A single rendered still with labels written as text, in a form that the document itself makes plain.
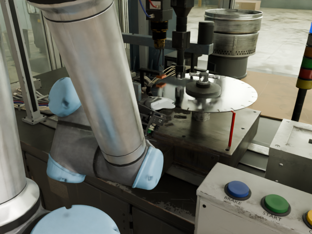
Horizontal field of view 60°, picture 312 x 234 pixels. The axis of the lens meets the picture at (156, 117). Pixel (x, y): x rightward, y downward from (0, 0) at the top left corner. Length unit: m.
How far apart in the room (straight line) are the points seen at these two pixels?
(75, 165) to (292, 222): 0.39
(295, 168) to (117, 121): 0.49
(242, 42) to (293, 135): 0.80
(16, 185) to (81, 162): 0.13
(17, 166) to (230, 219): 0.38
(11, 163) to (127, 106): 0.17
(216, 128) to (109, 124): 0.54
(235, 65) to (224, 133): 0.77
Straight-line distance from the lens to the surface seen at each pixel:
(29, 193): 0.44
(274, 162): 0.74
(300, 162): 0.72
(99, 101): 0.34
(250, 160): 0.92
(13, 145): 0.40
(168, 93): 0.84
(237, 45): 1.50
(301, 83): 0.93
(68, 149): 0.52
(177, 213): 0.72
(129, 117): 0.38
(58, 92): 0.53
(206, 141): 0.79
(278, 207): 0.55
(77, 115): 0.53
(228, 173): 0.61
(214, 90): 0.85
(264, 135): 1.09
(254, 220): 0.55
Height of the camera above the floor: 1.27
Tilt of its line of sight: 27 degrees down
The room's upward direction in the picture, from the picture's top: straight up
